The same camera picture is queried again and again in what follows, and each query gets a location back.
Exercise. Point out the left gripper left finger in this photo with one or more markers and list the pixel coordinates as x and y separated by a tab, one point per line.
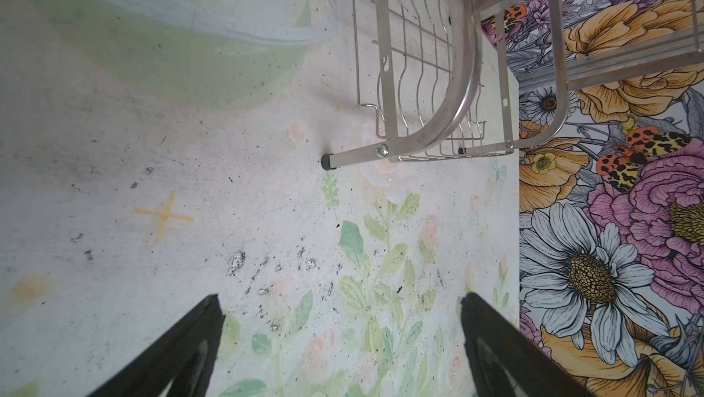
180	363

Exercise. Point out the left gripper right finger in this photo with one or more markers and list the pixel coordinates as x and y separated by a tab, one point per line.
505	363

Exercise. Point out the chrome wire dish rack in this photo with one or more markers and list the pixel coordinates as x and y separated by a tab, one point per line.
681	49

